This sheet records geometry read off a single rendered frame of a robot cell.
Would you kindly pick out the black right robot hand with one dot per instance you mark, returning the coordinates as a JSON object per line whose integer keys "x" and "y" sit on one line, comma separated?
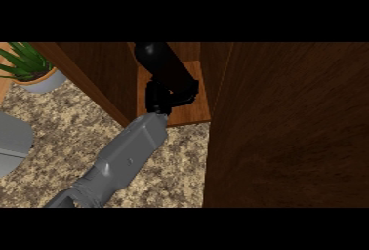
{"x": 163, "y": 99}

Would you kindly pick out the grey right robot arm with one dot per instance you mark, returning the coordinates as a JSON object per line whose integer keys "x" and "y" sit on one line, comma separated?
{"x": 126, "y": 153}

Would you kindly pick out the brown wooden cabinet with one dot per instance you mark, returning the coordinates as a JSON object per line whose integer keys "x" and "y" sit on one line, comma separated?
{"x": 110, "y": 74}

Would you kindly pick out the dark brown cabinet door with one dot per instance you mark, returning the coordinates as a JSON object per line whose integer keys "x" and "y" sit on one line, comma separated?
{"x": 293, "y": 130}

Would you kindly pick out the green plant in grey pot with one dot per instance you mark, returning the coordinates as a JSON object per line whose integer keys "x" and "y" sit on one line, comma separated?
{"x": 30, "y": 66}

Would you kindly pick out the pale grey rounded object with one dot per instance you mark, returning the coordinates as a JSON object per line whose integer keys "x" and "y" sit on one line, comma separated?
{"x": 13, "y": 143}

